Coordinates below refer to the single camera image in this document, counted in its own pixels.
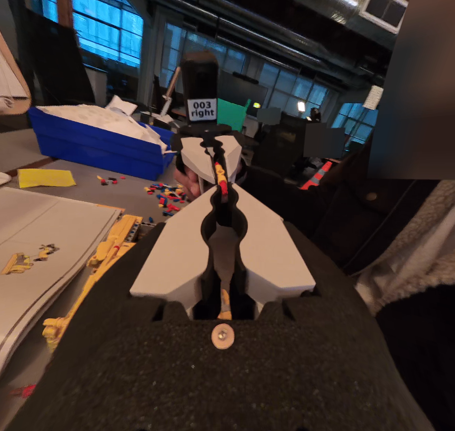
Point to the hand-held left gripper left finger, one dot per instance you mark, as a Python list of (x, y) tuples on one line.
[(170, 260)]

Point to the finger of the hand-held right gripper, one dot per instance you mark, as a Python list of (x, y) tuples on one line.
[(199, 157), (231, 153)]

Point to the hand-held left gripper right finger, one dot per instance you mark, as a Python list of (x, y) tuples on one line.
[(277, 260)]

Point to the small yellow lego subassembly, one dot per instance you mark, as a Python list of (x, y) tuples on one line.
[(219, 169)]

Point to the small red brick pin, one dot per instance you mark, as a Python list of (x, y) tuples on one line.
[(224, 188)]

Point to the yellow brick car model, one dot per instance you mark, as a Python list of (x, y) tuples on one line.
[(117, 232)]

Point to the building instruction booklet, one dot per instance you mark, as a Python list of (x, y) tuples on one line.
[(42, 225)]

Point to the black-headed desk lamp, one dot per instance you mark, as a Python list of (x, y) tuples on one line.
[(172, 86)]

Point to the grey desk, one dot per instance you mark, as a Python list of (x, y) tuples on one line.
[(106, 196)]

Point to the person's right hand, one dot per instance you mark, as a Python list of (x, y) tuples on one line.
[(188, 182)]

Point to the green board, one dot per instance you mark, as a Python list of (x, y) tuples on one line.
[(231, 114)]

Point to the black monitor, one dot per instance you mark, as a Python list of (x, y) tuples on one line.
[(245, 89)]

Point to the pile of coloured brick pins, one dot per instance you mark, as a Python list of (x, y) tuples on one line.
[(167, 198)]

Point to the black pipe bundle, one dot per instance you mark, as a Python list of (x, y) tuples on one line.
[(231, 18)]

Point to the large glass partition window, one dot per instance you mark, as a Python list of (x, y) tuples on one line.
[(284, 82)]

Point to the orange traffic cone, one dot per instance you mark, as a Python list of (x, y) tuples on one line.
[(316, 177)]

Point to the small red black brick cluster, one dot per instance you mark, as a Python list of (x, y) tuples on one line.
[(103, 181)]

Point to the blue-lit paned window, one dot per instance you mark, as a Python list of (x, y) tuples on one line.
[(103, 29)]

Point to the blue plastic bin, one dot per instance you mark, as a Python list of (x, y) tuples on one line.
[(89, 150)]

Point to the white printed paper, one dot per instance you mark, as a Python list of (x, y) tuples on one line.
[(89, 118)]

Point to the black upright panel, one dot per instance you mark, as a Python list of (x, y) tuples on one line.
[(57, 65)]

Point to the yellow sticky note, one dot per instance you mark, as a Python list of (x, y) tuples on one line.
[(46, 178)]

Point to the white paper notice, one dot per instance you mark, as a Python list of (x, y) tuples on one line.
[(373, 97)]

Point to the person's legs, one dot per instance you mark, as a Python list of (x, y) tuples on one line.
[(419, 367)]

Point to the printed instruction sheet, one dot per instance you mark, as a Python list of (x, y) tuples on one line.
[(9, 79)]

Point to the white vent grille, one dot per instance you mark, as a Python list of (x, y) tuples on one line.
[(385, 8)]

